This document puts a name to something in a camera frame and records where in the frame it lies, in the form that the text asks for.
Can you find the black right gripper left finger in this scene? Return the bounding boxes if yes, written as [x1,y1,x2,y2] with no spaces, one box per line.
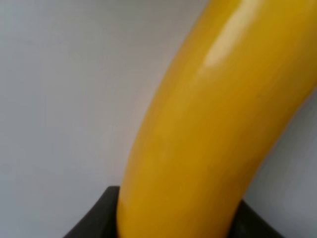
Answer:
[64,186,119,238]

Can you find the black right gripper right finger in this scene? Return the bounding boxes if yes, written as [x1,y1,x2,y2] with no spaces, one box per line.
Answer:
[229,200,279,238]

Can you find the yellow banana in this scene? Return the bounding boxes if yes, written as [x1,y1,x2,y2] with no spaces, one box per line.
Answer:
[117,0,317,238]

